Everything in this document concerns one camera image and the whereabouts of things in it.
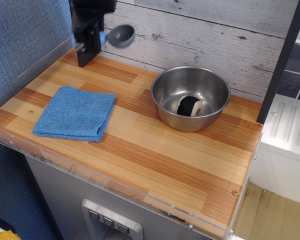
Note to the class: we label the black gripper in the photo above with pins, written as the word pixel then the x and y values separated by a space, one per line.
pixel 84 12

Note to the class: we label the blue handled grey spoon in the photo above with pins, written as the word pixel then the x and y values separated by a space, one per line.
pixel 121 36

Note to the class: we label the blue folded cloth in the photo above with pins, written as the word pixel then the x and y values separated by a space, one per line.
pixel 76 115

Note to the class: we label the stainless steel bowl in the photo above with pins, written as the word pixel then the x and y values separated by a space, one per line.
pixel 209 87

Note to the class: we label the toy sushi roll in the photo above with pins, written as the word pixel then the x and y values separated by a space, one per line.
pixel 189 106

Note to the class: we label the clear acrylic edge guard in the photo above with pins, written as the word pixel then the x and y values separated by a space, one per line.
pixel 193 179

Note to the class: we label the silver dispenser button panel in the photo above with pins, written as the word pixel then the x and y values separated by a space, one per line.
pixel 105 224

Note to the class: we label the yellow object at corner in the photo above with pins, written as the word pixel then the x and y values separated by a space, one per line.
pixel 9 235

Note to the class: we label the white toy sink unit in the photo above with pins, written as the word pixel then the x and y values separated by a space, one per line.
pixel 276 165

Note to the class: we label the dark grey right post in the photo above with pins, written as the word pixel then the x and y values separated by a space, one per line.
pixel 287 48

